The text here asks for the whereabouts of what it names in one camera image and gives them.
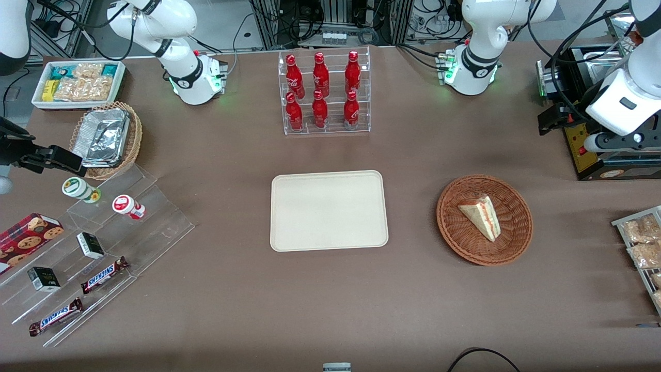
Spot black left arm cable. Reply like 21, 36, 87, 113
527, 0, 638, 125

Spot clear acrylic stepped display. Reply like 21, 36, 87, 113
0, 164, 196, 348

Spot round brown wicker basket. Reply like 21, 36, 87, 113
436, 175, 533, 267

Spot grey wire rack tray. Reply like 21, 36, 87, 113
612, 206, 661, 317

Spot red lid yogurt cup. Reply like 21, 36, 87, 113
112, 194, 147, 221

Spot cream plastic tray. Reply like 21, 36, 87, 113
270, 170, 389, 253

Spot triangle sandwich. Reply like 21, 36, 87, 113
458, 195, 502, 242

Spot green lid yogurt cup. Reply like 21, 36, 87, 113
62, 177, 102, 204

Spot clear acrylic bottle rack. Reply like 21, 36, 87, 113
278, 45, 371, 136

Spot small black carton box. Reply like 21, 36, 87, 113
27, 267, 61, 293
76, 232, 106, 260

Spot aluminium frame rack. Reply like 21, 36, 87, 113
248, 0, 416, 50

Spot snickers chocolate bar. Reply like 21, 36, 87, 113
28, 298, 84, 337
81, 257, 130, 295

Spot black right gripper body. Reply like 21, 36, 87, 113
0, 118, 39, 166

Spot red tartan cookie box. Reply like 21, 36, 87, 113
0, 213, 65, 275

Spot white rectangular snack bin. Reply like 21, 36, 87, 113
31, 59, 127, 112

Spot large clear fried snack bag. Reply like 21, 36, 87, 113
54, 76, 113, 102

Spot small clear fried snack bag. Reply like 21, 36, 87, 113
72, 63, 104, 80

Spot aluminium foil tray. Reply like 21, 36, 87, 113
72, 108, 130, 168

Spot oval tan wicker basket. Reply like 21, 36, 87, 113
70, 101, 143, 180

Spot red cola bottle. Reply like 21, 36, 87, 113
286, 54, 305, 100
343, 90, 360, 130
345, 51, 361, 95
313, 52, 330, 98
312, 90, 328, 129
286, 92, 304, 131

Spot black looped cable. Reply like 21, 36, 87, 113
447, 347, 522, 372

